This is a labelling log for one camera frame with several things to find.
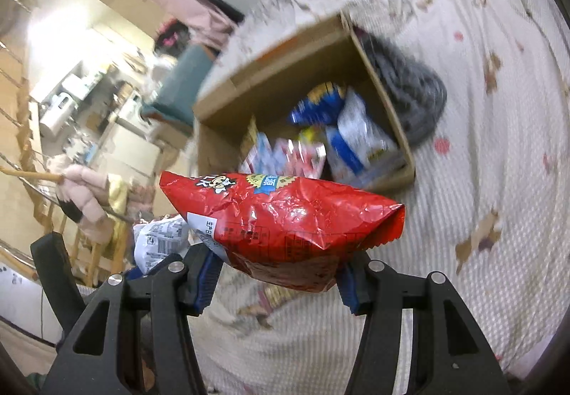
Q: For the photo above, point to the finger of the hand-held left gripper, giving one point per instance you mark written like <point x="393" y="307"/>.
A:
<point x="137" y="274"/>

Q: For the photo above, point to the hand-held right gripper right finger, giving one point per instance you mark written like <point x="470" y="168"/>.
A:
<point x="354" y="292"/>

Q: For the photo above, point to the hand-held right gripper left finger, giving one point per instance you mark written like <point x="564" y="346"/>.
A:
<point x="207" y="283"/>

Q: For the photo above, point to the white snack packet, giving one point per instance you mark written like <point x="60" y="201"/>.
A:
<point x="156" y="239"/>

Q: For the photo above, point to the cardboard box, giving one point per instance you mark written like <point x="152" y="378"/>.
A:
<point x="276" y="78"/>

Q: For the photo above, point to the wooden chair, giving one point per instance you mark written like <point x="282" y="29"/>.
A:
<point x="95" y="252"/>

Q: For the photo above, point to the yellow garment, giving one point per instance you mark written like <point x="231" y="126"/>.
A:
<point x="116" y="194"/>

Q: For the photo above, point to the pink puffer jacket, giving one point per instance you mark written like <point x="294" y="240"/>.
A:
<point x="84" y="190"/>

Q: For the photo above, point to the wooden pole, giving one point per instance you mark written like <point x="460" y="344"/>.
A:
<point x="31" y="173"/>

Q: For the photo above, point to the pink snack packet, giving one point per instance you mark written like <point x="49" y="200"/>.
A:
<point x="298" y="156"/>

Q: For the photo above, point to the white washing machine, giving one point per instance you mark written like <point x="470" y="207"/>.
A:
<point x="131" y="114"/>

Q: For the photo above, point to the blue and white snack bag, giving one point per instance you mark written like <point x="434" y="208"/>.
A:
<point x="360" y="132"/>

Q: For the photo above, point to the white kitchen appliance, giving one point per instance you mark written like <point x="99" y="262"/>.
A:
<point x="55" y="112"/>

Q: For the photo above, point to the pink cloth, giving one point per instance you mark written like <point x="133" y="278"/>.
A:
<point x="519" y="361"/>

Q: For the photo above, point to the small blue snack packet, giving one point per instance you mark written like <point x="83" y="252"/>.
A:
<point x="320" y="107"/>

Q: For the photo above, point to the printed blanket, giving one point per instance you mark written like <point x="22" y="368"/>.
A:
<point x="490" y="154"/>

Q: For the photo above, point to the teal cushion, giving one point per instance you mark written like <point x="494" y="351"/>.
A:
<point x="182" y="83"/>

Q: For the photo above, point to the grey striped cloth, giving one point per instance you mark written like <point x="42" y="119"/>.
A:
<point x="409" y="87"/>

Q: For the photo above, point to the black and pink bag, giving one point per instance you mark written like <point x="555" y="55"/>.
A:
<point x="171" y="36"/>

